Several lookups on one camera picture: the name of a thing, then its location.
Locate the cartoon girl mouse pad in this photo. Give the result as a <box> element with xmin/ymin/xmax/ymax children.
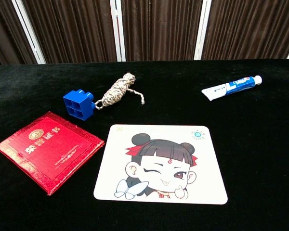
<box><xmin>93</xmin><ymin>124</ymin><xmax>228</xmax><ymax>205</ymax></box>

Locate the blue building block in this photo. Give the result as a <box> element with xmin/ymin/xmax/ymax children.
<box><xmin>63</xmin><ymin>89</ymin><xmax>96</xmax><ymax>121</ymax></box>

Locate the brown curtain panel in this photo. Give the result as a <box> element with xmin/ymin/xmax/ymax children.
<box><xmin>201</xmin><ymin>0</ymin><xmax>289</xmax><ymax>61</ymax></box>
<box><xmin>22</xmin><ymin>0</ymin><xmax>118</xmax><ymax>64</ymax></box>
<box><xmin>0</xmin><ymin>0</ymin><xmax>37</xmax><ymax>68</ymax></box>
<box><xmin>120</xmin><ymin>0</ymin><xmax>203</xmax><ymax>62</ymax></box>

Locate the red certificate book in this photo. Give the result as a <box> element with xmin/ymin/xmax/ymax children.
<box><xmin>0</xmin><ymin>111</ymin><xmax>105</xmax><ymax>196</ymax></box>

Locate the white blue toothpaste tube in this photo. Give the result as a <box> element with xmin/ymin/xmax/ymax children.
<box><xmin>201</xmin><ymin>75</ymin><xmax>263</xmax><ymax>102</ymax></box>

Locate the black velvet table cloth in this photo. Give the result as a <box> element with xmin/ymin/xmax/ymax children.
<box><xmin>0</xmin><ymin>58</ymin><xmax>289</xmax><ymax>231</ymax></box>

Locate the beige braided rope bundle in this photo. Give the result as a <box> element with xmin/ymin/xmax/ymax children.
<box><xmin>94</xmin><ymin>72</ymin><xmax>145</xmax><ymax>110</ymax></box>

